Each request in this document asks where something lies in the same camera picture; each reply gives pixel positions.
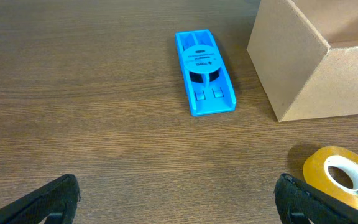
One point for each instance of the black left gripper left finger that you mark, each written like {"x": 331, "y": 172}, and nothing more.
{"x": 55, "y": 202}

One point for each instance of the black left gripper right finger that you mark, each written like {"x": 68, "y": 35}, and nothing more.
{"x": 299, "y": 203}

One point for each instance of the blue tape dispenser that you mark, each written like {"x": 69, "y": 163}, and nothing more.
{"x": 207, "y": 82}

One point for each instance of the yellow clear tape roll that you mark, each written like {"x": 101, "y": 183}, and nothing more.
{"x": 316, "y": 173}

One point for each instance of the open cardboard box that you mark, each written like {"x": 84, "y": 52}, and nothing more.
{"x": 305, "y": 53}

